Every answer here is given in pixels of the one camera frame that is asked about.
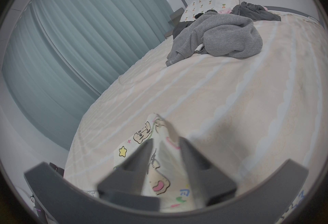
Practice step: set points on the dark grey garment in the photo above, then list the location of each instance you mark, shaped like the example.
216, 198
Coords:
256, 11

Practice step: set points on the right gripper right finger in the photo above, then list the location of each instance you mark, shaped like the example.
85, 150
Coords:
207, 182

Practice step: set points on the white printed pyjama top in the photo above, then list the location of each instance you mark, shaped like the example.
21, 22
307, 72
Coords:
166, 166

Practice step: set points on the grey bedside table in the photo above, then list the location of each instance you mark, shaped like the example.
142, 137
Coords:
176, 15

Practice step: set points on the white printed pillow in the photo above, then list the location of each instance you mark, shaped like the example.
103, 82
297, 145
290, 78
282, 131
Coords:
205, 2

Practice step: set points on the blue-green curtain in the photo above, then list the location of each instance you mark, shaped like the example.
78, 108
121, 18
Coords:
76, 38

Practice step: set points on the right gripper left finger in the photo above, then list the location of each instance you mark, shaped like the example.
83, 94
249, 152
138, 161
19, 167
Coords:
125, 182

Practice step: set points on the bed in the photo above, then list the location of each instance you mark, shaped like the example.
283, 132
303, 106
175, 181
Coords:
230, 102

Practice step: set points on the black garment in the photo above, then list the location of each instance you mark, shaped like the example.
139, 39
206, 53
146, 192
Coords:
180, 29

